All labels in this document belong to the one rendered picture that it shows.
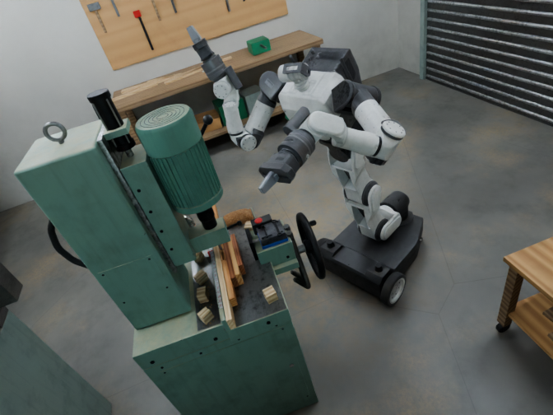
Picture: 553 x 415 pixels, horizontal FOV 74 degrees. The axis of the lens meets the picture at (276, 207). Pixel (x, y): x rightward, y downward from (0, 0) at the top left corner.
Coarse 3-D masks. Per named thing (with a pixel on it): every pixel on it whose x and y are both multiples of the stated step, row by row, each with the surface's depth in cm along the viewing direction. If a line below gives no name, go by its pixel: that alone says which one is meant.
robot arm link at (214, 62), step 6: (198, 42) 142; (204, 42) 143; (198, 48) 143; (204, 48) 145; (198, 54) 146; (204, 54) 146; (210, 54) 146; (216, 54) 153; (204, 60) 149; (210, 60) 147; (216, 60) 148; (204, 66) 149; (210, 66) 148; (216, 66) 148; (210, 72) 150
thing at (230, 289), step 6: (216, 210) 168; (216, 216) 160; (222, 246) 144; (222, 252) 145; (222, 264) 136; (228, 270) 133; (228, 276) 130; (228, 282) 128; (228, 288) 126; (234, 288) 130; (228, 294) 124; (234, 294) 124; (234, 300) 123
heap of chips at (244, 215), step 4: (244, 208) 163; (232, 212) 160; (236, 212) 160; (240, 212) 159; (244, 212) 159; (248, 212) 160; (224, 216) 162; (228, 216) 160; (232, 216) 159; (236, 216) 158; (240, 216) 158; (244, 216) 158; (248, 216) 159; (252, 216) 160; (228, 220) 158; (232, 220) 158; (236, 220) 158; (240, 220) 158; (244, 220) 158; (248, 220) 159; (228, 224) 158; (232, 224) 158
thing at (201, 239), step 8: (200, 224) 136; (224, 224) 133; (192, 232) 133; (200, 232) 132; (208, 232) 131; (216, 232) 132; (224, 232) 133; (192, 240) 131; (200, 240) 132; (208, 240) 133; (216, 240) 134; (224, 240) 135; (200, 248) 134; (208, 248) 135
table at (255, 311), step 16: (240, 240) 150; (256, 272) 134; (272, 272) 133; (240, 288) 130; (256, 288) 128; (240, 304) 124; (256, 304) 123; (272, 304) 121; (240, 320) 119; (256, 320) 118; (272, 320) 120; (288, 320) 122; (240, 336) 120
